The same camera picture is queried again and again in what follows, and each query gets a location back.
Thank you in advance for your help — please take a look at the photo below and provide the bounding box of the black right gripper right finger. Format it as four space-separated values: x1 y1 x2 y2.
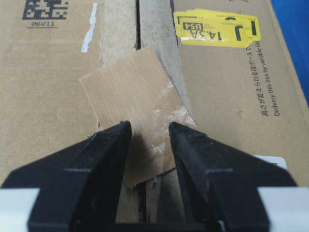
169 122 296 232

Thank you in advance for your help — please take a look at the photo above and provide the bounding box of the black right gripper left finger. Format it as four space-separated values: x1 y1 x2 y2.
1 121 132 232

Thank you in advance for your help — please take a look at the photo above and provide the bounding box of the cut brown tape piece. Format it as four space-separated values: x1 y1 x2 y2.
80 47 197 187

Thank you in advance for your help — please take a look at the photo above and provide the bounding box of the brown cardboard box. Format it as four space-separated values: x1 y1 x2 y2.
0 0 309 189

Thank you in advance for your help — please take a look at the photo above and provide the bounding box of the white barcode label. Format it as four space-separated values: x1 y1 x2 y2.
254 155 287 170

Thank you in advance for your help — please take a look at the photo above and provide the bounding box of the yellow shipping sticker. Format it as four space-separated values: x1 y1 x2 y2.
173 9 261 48

